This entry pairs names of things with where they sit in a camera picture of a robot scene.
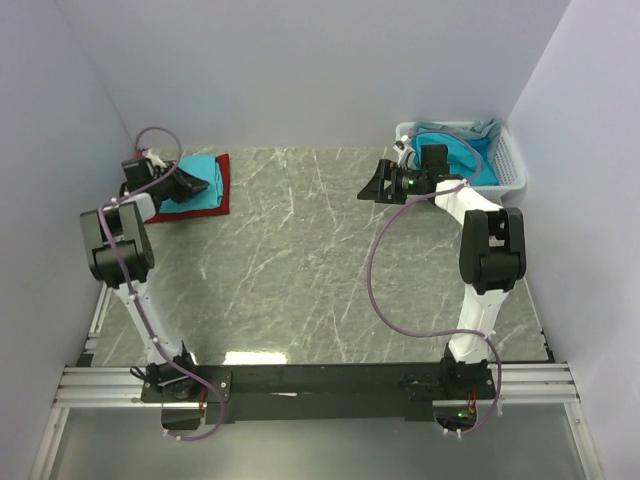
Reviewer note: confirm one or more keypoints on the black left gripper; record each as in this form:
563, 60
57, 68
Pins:
187, 185

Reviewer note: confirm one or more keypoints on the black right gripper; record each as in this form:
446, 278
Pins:
374, 191

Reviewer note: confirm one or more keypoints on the light blue t-shirt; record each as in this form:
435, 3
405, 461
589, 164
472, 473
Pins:
205, 167

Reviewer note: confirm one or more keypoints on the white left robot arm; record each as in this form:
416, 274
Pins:
119, 254

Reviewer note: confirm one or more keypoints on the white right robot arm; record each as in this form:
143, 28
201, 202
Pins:
492, 255

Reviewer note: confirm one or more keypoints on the folded red t-shirt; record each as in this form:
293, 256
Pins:
224, 209

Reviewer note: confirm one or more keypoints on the blue t-shirt in basket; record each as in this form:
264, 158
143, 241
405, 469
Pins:
461, 157

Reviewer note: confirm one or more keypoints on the grey t-shirt in basket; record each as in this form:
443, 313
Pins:
478, 130

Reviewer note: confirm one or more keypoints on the white plastic laundry basket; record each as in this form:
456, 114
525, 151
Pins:
507, 162

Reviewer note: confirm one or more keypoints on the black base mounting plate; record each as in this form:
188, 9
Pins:
228, 394

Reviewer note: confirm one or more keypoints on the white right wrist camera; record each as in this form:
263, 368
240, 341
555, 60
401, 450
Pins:
407, 156

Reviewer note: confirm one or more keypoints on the aluminium frame rail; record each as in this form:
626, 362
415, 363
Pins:
115, 387

